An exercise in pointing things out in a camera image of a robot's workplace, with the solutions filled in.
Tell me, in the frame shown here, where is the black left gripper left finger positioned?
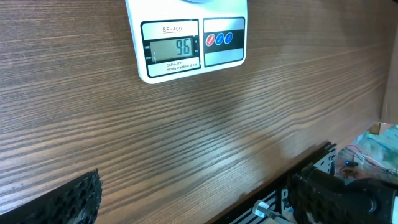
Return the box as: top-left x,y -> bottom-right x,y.
1,169 -> 103,224

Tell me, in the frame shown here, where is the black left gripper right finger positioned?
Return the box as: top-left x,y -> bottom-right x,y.
287,169 -> 397,224

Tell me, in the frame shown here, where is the white digital kitchen scale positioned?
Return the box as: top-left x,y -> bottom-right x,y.
126,0 -> 248,84

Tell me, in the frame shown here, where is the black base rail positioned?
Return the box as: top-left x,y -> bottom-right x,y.
214,142 -> 336,224

